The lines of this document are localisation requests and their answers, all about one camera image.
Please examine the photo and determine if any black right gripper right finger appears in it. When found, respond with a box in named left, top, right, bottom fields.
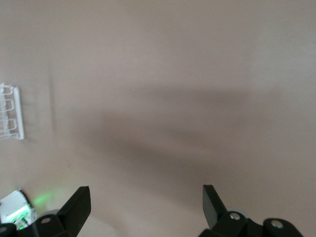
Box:
left=197, top=184, right=303, bottom=237

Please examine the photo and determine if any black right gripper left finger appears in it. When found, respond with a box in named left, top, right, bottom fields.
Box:
left=0, top=186, right=92, bottom=237

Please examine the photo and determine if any white wire cup holder rack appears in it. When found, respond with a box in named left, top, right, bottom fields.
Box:
left=0, top=82, right=26, bottom=141

